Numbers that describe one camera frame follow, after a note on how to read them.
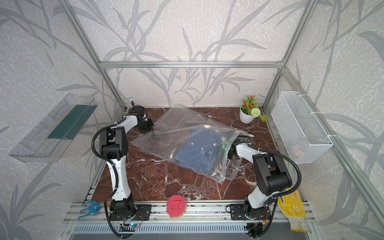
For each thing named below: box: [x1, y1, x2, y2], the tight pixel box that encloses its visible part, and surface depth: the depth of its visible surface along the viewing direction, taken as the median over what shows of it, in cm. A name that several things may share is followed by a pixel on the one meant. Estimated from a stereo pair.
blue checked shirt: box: [175, 127, 225, 173], surface depth 91 cm
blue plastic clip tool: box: [78, 201, 102, 221], surface depth 76 cm
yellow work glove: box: [277, 187, 308, 233], surface depth 74 cm
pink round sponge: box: [166, 194, 187, 219], surface depth 75 cm
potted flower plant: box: [239, 95, 268, 124], surface depth 104 cm
